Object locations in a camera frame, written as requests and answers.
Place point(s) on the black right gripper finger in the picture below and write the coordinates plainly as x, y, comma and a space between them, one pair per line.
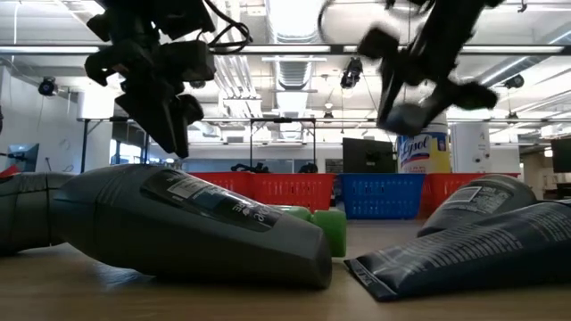
473, 96
389, 80

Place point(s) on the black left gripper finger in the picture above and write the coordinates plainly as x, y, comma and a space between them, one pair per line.
187, 111
154, 116

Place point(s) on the grey deodorant bottle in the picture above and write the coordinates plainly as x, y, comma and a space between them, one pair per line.
490, 196
403, 119
22, 214
134, 232

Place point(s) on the green travel bottle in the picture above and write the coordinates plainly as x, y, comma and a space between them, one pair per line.
295, 213
329, 232

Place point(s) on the dark toiletry tube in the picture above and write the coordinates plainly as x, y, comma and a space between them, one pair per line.
468, 254

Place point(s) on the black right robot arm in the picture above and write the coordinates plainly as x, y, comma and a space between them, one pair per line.
446, 6

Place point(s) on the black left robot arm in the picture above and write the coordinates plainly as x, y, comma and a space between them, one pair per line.
147, 18

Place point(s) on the white round pillar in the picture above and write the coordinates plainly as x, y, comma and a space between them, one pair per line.
470, 147

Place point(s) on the yellow Lysol wipes canister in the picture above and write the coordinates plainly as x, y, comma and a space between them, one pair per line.
424, 151

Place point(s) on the black monitor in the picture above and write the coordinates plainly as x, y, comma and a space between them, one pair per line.
368, 156
562, 156

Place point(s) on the small red plastic basket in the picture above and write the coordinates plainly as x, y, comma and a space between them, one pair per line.
227, 180

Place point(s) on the blue plastic basket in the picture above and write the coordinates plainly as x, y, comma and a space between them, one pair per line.
379, 196

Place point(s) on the black overhead camera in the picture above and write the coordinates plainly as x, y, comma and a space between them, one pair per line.
352, 73

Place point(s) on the black metal stand frame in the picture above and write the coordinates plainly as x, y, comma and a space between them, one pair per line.
283, 120

